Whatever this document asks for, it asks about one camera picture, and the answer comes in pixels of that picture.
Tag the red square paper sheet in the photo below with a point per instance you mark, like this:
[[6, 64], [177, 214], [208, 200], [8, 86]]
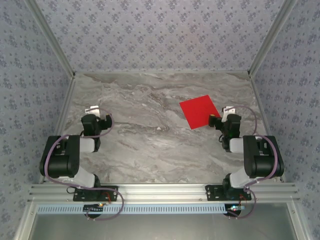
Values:
[[197, 112]]

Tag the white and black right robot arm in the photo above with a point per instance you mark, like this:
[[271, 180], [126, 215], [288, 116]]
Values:
[[262, 160]]

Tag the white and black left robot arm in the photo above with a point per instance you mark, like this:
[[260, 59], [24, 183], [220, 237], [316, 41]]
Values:
[[62, 160]]

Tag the small black adapter board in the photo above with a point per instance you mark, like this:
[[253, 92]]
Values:
[[233, 208], [92, 208]]

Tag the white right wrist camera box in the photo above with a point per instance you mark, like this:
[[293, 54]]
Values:
[[230, 110]]

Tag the aluminium table side rail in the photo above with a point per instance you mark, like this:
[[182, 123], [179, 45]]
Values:
[[260, 107], [64, 107]]

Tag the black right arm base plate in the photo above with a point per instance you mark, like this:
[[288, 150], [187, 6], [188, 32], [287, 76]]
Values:
[[211, 193]]

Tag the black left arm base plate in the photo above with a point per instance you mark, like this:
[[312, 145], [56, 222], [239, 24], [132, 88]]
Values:
[[78, 197]]

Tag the aluminium mounting rail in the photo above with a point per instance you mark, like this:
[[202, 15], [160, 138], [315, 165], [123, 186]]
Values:
[[162, 192]]

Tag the aluminium frame post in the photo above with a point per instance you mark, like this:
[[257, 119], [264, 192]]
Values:
[[271, 37], [52, 37]]

